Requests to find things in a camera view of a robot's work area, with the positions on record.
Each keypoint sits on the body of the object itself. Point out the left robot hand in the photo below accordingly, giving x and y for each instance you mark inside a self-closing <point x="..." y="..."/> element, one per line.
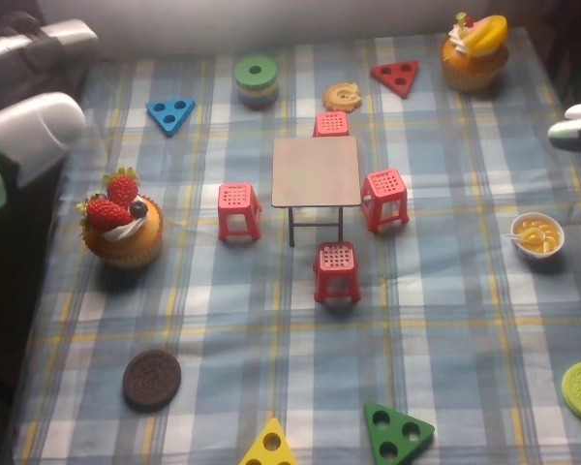
<point x="34" y="131"/>

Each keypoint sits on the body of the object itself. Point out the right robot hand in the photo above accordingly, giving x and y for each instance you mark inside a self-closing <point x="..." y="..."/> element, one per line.
<point x="573" y="128"/>

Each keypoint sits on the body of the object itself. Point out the white bowl with peaches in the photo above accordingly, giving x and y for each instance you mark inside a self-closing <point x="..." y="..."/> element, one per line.
<point x="537" y="235"/>

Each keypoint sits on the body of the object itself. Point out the red stool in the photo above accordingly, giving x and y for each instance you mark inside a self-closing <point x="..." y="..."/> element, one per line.
<point x="385" y="186"/>
<point x="331" y="123"/>
<point x="336" y="259"/>
<point x="236" y="198"/>

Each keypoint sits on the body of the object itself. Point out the red stool back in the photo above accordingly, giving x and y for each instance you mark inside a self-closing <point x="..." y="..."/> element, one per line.
<point x="331" y="123"/>

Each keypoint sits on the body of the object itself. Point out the miniature brown table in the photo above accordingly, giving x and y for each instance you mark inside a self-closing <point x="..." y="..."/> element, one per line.
<point x="314" y="172"/>

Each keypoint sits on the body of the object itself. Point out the red stool front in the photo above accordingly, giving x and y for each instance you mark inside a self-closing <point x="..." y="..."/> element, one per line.
<point x="336" y="259"/>

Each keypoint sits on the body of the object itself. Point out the mango toy cupcake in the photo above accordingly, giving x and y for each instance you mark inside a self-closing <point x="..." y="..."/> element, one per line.
<point x="474" y="68"/>

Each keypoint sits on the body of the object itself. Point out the blue triangle block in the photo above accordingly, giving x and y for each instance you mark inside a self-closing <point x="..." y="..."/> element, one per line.
<point x="167" y="116"/>

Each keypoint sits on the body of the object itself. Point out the strawberry toy cupcake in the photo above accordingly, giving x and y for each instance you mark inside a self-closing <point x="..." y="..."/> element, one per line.
<point x="126" y="237"/>

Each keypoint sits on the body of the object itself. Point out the red triangle block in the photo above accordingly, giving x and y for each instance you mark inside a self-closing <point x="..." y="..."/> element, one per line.
<point x="398" y="77"/>

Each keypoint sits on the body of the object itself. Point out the tan swirl cookie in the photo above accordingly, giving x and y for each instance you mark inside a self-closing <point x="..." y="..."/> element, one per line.
<point x="341" y="99"/>

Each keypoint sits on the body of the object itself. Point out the blue plaid cloth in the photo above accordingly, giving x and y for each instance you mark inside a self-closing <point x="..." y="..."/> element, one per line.
<point x="416" y="315"/>

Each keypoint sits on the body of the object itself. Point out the brown sandwich cookie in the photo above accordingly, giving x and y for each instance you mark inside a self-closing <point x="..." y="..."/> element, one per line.
<point x="151" y="380"/>

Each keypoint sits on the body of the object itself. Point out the green triangle block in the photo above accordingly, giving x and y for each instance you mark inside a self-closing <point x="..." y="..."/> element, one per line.
<point x="397" y="438"/>

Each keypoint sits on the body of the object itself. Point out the yellow triangle block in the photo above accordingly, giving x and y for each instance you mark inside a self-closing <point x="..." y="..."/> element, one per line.
<point x="271" y="453"/>

